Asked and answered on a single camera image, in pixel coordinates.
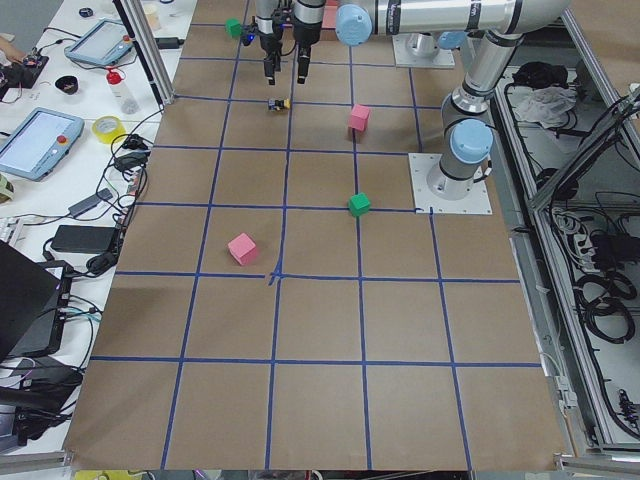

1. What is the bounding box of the black laptop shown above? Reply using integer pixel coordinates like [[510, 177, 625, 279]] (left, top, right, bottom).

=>
[[1, 242, 72, 360]]

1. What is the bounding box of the aluminium frame post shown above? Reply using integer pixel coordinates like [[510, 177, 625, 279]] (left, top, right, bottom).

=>
[[112, 0, 175, 108]]

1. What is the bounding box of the pink plastic bin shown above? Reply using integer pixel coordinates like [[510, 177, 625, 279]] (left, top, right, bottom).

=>
[[323, 0, 338, 30]]

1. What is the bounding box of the red capped squeeze bottle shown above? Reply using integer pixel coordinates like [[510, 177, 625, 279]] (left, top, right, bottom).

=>
[[106, 68, 140, 115]]

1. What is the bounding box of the yellow emergency stop button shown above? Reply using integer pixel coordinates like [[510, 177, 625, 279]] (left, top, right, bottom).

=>
[[267, 98, 291, 112]]

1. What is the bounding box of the black power adapter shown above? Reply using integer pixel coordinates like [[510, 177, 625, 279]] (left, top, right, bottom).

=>
[[155, 37, 185, 50]]

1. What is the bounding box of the black power brick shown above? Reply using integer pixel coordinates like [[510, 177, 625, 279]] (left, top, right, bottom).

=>
[[51, 225, 117, 254]]

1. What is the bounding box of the green cube near bin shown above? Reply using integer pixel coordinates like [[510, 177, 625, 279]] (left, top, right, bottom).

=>
[[225, 18, 243, 38]]

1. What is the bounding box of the lower teach pendant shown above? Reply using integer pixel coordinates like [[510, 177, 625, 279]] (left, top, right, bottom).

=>
[[1, 107, 85, 181]]

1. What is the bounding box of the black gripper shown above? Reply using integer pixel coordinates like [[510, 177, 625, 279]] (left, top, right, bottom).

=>
[[255, 0, 282, 86], [292, 19, 320, 84]]

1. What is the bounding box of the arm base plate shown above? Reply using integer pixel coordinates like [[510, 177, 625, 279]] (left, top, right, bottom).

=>
[[393, 33, 455, 69], [408, 153, 493, 215]]

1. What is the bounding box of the green cube near base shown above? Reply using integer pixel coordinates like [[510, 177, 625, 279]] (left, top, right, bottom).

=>
[[348, 192, 371, 218]]

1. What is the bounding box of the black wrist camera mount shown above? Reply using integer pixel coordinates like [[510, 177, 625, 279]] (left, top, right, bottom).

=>
[[240, 23, 258, 47]]

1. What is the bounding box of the upper teach pendant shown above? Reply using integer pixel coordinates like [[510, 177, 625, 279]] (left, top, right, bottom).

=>
[[64, 19, 133, 67]]

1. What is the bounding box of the pink cube near centre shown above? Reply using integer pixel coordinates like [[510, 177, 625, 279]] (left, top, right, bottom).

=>
[[348, 104, 371, 132]]

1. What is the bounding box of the white paper cup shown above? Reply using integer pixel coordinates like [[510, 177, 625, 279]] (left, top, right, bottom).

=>
[[143, 3, 162, 31]]

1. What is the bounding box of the pink cube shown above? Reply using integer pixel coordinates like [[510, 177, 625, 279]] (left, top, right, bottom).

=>
[[348, 104, 371, 132], [227, 232, 259, 266]]

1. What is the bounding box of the teach pendant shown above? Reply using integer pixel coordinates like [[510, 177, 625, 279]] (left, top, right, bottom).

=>
[[1, 107, 85, 181], [64, 19, 133, 67]]

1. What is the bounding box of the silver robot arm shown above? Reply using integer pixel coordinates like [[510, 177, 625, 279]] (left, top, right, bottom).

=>
[[244, 1, 570, 116], [292, 1, 519, 84]]

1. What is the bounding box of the black round bowl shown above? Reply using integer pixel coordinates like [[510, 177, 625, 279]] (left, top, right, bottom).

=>
[[54, 75, 79, 95]]

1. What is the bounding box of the pink cube far side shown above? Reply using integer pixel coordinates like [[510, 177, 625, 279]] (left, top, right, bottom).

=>
[[227, 232, 259, 266]]

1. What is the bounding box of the yellow tape roll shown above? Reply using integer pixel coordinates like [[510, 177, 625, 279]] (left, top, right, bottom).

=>
[[91, 115, 126, 144]]

